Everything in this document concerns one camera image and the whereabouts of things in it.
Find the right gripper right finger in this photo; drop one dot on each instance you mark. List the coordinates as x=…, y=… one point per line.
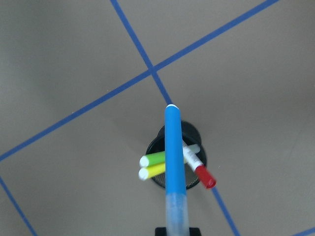
x=194, y=231

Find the blue marker pen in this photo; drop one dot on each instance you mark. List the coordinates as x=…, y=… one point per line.
x=177, y=219

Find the green highlighter pen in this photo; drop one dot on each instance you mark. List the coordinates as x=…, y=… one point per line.
x=152, y=159

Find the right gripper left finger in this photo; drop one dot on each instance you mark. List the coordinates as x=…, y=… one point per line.
x=160, y=231

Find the brown paper table cover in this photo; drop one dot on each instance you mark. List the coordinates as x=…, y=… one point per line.
x=83, y=88

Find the black mesh pen cup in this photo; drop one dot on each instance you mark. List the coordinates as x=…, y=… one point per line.
x=190, y=136

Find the red capped white marker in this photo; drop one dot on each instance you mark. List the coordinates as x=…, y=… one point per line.
x=197, y=166

